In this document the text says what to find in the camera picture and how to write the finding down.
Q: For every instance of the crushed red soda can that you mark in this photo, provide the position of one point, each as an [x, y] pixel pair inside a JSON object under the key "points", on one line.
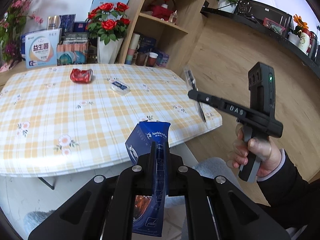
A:
{"points": [[81, 76]]}

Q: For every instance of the red rose bouquet white vase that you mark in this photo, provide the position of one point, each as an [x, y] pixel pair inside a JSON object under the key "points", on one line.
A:
{"points": [[108, 24]]}

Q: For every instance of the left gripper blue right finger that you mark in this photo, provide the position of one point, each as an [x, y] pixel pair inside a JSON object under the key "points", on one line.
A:
{"points": [[172, 174]]}

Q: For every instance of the red white paper cup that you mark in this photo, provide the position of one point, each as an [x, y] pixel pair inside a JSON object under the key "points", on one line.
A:
{"points": [[152, 57]]}

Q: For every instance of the plaid floral tablecloth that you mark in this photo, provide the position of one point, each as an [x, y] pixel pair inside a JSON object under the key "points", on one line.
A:
{"points": [[51, 126]]}

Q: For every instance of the black utensil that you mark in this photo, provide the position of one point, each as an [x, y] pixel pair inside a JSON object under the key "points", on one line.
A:
{"points": [[191, 86]]}

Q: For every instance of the pink blossom artificial plant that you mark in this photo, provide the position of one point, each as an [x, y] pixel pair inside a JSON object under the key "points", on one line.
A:
{"points": [[12, 24]]}

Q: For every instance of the white probiotic box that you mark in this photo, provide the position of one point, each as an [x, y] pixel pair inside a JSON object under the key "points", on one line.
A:
{"points": [[41, 48]]}

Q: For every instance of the grey fluffy slipper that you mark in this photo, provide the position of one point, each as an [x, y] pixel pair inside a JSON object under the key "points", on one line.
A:
{"points": [[214, 167]]}

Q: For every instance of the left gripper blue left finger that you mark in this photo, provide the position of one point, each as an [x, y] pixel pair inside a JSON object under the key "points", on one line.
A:
{"points": [[147, 162]]}

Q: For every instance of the teal patterned gift box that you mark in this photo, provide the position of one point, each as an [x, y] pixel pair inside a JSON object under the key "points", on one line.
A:
{"points": [[75, 53]]}

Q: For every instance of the stack of pastel cups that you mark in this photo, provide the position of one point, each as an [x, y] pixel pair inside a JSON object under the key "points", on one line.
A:
{"points": [[132, 48]]}

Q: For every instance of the clear plastic floss box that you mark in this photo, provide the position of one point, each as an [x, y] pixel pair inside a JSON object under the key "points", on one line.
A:
{"points": [[119, 87]]}

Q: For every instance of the light blue flat box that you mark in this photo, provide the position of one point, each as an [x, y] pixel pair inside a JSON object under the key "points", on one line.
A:
{"points": [[97, 3]]}

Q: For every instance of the blue paper coffee bag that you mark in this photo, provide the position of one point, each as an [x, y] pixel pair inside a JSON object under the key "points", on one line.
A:
{"points": [[151, 138]]}

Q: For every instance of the person's right hand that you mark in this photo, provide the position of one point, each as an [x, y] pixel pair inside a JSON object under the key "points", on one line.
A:
{"points": [[271, 157]]}

